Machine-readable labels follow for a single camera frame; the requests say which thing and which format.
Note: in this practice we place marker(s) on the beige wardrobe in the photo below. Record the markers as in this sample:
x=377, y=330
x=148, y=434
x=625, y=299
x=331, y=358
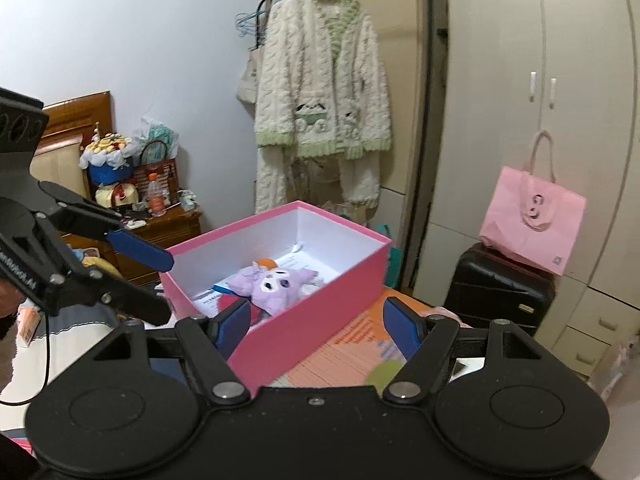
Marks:
x=500, y=60

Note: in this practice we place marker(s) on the flower bouquet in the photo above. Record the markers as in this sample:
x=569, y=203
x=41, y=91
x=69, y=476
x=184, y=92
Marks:
x=107, y=152

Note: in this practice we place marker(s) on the pink cardboard box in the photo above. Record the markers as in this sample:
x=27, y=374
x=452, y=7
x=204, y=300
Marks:
x=310, y=320

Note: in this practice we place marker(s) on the small pink carton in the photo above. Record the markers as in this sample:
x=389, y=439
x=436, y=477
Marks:
x=29, y=325

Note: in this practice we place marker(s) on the woven basket bag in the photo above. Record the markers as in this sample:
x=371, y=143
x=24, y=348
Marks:
x=162, y=167

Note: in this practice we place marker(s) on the wooden bed headboard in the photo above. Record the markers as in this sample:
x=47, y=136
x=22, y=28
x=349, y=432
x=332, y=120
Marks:
x=75, y=110

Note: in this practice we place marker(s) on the blue clothes hangers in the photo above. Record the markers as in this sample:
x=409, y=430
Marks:
x=245, y=22

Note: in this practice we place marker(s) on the clear bottle orange label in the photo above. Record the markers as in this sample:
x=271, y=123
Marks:
x=156, y=200

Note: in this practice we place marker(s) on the black clothes rack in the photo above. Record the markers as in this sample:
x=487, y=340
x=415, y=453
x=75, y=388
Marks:
x=427, y=110

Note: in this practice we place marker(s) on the teal bag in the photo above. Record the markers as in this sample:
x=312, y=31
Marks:
x=395, y=265

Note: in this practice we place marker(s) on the wooden nightstand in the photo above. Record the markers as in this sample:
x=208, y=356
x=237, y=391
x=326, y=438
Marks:
x=170, y=227

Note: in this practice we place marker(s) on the black suitcase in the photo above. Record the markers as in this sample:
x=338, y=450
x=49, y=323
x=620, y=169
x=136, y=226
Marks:
x=490, y=290

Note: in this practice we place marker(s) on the pink paper bag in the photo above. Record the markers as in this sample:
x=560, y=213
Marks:
x=530, y=220

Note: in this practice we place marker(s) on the beige tote bag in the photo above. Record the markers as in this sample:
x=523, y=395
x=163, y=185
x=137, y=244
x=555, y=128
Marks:
x=250, y=75

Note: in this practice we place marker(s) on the white green plastic bag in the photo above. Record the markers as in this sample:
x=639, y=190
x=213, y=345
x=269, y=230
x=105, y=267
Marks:
x=162, y=135

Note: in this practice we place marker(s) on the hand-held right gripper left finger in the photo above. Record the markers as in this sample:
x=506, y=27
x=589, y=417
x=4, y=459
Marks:
x=235, y=327

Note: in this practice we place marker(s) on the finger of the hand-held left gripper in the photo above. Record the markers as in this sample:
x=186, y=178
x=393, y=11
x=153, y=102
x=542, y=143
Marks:
x=130, y=300
x=140, y=252

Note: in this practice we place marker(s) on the purple plush toy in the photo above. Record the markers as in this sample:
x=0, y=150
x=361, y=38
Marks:
x=270, y=285

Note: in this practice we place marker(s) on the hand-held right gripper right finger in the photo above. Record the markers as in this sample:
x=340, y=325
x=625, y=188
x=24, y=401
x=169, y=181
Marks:
x=402, y=330

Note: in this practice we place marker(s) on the cream fluffy bathrobe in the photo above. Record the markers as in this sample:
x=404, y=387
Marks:
x=310, y=85

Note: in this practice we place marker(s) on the yellow blue plush toy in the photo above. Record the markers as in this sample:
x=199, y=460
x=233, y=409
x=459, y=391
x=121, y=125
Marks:
x=95, y=262

